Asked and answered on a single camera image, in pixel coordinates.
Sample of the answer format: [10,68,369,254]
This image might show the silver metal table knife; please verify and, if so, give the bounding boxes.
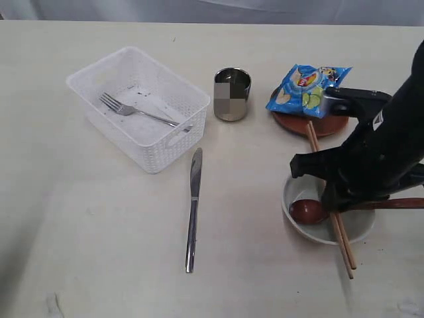
[185,148,203,274]

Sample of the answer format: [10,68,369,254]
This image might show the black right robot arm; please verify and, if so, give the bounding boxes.
[290,46,423,211]

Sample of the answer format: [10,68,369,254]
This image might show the grey speckled ceramic bowl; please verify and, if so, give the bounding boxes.
[281,175,376,246]

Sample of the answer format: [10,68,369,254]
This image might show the silver metal fork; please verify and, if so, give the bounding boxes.
[99,93,179,127]

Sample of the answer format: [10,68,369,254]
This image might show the blue chips snack bag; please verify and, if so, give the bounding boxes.
[266,64,351,119]

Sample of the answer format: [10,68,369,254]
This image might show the brown wooden spoon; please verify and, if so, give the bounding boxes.
[289,197,423,225]

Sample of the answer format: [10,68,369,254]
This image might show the white perforated plastic basket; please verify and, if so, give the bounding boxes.
[66,46,210,174]

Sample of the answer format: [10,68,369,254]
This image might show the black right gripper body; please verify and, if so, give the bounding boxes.
[290,123,423,204]

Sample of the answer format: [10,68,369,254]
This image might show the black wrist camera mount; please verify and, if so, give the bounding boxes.
[320,87,392,120]

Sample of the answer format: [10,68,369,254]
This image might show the brown wooden plate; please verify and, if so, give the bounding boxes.
[271,111,349,138]

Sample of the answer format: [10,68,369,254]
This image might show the grey metal cup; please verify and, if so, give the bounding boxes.
[213,68,252,122]

